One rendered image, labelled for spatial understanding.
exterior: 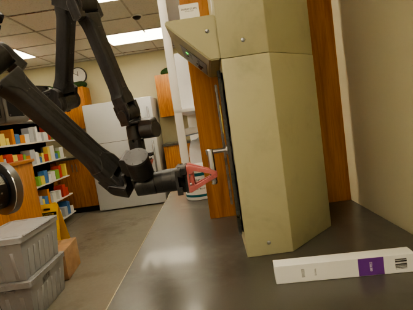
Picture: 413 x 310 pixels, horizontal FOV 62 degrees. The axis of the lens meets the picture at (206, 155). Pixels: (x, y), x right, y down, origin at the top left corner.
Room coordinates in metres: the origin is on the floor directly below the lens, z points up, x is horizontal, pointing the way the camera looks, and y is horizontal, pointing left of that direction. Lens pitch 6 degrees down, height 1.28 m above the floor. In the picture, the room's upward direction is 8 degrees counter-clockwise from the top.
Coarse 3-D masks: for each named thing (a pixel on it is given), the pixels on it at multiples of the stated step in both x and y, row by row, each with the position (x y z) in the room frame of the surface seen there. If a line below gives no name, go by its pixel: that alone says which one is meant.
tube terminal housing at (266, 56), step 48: (240, 0) 0.80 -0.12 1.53; (288, 0) 0.87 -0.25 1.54; (240, 48) 0.80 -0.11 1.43; (288, 48) 0.85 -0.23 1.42; (240, 96) 0.80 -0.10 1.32; (288, 96) 0.83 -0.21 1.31; (240, 144) 0.80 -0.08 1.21; (288, 144) 0.82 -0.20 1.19; (240, 192) 0.80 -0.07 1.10; (288, 192) 0.80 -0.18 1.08; (288, 240) 0.79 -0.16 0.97
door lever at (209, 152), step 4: (220, 148) 0.85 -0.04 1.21; (224, 148) 0.85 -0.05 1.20; (208, 152) 0.84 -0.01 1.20; (212, 152) 0.84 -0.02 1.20; (216, 152) 0.85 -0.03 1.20; (220, 152) 0.85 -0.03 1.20; (224, 152) 0.85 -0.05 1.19; (208, 156) 0.84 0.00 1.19; (212, 156) 0.84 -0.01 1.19; (208, 160) 0.84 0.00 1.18; (212, 160) 0.84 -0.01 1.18; (208, 164) 0.85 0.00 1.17; (212, 164) 0.84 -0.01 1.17; (212, 168) 0.84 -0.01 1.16; (212, 180) 0.84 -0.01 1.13; (216, 180) 0.84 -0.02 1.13; (212, 184) 0.84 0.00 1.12
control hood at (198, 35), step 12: (168, 24) 0.80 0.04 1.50; (180, 24) 0.80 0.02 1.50; (192, 24) 0.80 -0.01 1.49; (204, 24) 0.80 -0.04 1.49; (180, 36) 0.80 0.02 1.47; (192, 36) 0.80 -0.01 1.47; (204, 36) 0.80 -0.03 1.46; (216, 36) 0.80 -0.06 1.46; (180, 48) 0.96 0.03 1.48; (192, 48) 0.81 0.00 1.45; (204, 48) 0.80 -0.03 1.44; (216, 48) 0.80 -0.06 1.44; (204, 60) 0.86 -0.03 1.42; (216, 60) 0.81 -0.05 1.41
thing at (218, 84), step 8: (216, 72) 0.82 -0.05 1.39; (216, 80) 0.91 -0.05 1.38; (216, 88) 1.03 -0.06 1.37; (224, 104) 0.81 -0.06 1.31; (224, 112) 0.80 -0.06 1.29; (224, 120) 0.80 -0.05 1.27; (224, 128) 0.81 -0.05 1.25; (224, 136) 0.89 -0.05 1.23; (224, 144) 0.99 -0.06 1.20; (232, 168) 0.80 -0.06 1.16; (232, 176) 0.80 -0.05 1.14; (232, 184) 0.80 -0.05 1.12; (232, 192) 0.86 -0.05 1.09; (232, 200) 0.96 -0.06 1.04; (240, 224) 0.80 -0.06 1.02; (240, 232) 0.81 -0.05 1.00
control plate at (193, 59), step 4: (184, 48) 0.90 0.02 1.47; (184, 52) 0.97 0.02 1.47; (188, 52) 0.92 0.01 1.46; (184, 56) 1.05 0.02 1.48; (192, 56) 0.93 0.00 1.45; (192, 60) 1.01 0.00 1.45; (196, 60) 0.95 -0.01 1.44; (200, 60) 0.90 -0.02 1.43; (196, 64) 1.03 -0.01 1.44; (200, 64) 0.96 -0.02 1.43; (204, 64) 0.91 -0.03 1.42; (204, 68) 0.99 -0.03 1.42; (204, 72) 1.08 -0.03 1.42
